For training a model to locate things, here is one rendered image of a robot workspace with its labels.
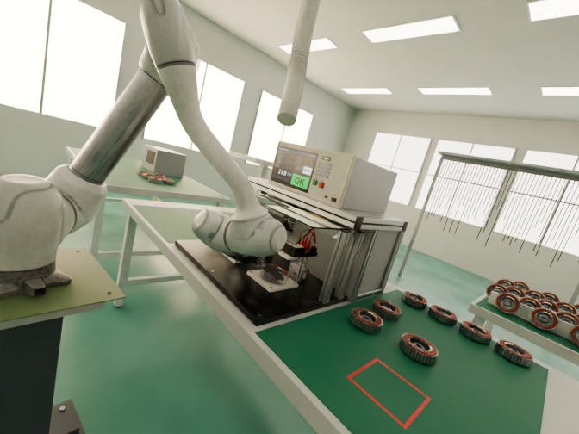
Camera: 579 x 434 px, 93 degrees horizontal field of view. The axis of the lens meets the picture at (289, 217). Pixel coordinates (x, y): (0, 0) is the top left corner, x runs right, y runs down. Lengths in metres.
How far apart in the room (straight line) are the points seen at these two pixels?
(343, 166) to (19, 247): 0.97
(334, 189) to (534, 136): 6.53
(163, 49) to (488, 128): 7.18
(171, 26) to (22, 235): 0.61
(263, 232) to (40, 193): 0.55
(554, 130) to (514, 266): 2.70
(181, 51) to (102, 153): 0.40
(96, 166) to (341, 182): 0.81
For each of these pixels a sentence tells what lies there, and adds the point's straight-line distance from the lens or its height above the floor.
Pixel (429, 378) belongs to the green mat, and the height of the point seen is 0.75.
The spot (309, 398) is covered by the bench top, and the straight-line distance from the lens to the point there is 0.73.
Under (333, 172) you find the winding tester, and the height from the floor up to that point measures 1.24.
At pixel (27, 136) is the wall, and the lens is 5.47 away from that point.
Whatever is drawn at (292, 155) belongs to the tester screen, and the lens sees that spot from 1.27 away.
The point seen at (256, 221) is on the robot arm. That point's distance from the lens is 0.72.
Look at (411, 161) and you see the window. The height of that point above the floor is 2.09.
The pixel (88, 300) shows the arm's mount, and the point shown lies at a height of 0.75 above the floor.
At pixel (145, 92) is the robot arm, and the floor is 1.32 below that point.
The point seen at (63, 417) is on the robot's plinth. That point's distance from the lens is 1.66.
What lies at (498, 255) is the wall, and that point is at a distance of 7.22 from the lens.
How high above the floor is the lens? 1.23
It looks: 11 degrees down
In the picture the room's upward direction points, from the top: 15 degrees clockwise
